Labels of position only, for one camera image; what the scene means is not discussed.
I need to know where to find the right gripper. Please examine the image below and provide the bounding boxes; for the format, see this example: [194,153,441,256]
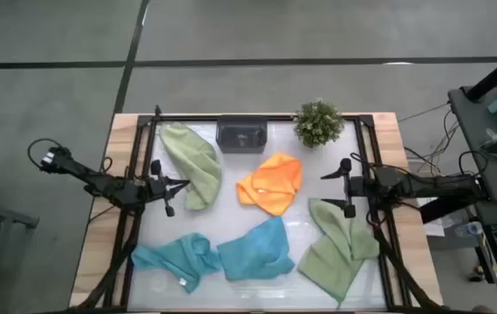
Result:
[320,157,383,219]

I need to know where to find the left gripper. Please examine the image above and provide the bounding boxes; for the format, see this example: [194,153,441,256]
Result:
[146,159,191,218]

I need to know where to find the orange microfiber towel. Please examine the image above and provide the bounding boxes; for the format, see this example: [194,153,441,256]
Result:
[235,152,304,217]

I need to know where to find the blue towel with white tag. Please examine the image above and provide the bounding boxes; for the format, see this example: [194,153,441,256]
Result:
[131,232,222,294]

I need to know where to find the green microfiber towel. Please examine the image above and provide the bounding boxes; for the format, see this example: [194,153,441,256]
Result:
[158,121,223,211]
[296,198,381,304]

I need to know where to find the blue microfiber towel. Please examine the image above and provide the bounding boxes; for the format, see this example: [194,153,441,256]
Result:
[216,215,296,281]

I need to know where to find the small potted artificial plant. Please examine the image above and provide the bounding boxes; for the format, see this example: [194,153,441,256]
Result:
[294,99,345,149]

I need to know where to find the dark grey plastic bin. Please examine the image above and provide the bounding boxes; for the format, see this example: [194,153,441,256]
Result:
[215,114,269,154]

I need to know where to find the clear plastic bottle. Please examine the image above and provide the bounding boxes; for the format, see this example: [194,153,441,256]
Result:
[455,221,485,239]

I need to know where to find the dark grey side desk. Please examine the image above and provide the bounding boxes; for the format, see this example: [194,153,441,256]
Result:
[447,85,497,206]

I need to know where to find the black aluminium table frame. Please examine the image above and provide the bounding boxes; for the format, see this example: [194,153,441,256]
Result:
[69,104,446,314]

